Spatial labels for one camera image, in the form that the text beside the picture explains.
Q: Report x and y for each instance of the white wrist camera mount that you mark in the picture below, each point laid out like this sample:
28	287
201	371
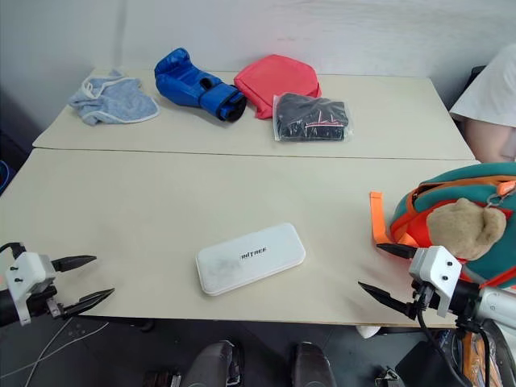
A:
437	272
29	274

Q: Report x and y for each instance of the person in white shirt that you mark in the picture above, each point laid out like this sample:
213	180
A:
493	88

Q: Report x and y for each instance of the small white object under table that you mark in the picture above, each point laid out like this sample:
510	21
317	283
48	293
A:
369	331

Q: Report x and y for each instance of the blue boxing glove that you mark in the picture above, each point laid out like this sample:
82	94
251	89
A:
189	82

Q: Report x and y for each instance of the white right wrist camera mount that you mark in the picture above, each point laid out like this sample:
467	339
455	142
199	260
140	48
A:
437	272

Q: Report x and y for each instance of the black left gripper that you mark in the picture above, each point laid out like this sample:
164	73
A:
43	299

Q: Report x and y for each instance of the light blue cloth garment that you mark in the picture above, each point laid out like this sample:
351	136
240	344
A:
115	101

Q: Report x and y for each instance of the black flat floor object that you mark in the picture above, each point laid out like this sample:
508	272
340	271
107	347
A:
427	364

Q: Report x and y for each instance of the dark rounded shape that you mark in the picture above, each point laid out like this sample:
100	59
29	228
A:
311	366
213	364

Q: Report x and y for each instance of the coral red fabric bag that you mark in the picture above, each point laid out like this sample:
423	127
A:
278	78

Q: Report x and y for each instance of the blue object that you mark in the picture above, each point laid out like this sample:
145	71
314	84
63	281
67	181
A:
3	177

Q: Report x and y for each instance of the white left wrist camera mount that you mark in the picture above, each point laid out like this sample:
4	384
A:
29	274

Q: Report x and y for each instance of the black garment in clear bag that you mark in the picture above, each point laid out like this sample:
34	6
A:
312	119

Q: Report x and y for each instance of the green and orange backpack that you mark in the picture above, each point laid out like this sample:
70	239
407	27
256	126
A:
439	193

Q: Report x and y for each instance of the white rectangular case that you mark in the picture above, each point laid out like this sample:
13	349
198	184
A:
250	258

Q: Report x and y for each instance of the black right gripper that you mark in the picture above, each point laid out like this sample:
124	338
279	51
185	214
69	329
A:
420	300

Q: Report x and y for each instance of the tan plush toy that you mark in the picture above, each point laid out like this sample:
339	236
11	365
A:
467	227

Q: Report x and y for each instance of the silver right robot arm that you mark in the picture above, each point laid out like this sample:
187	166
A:
498	304

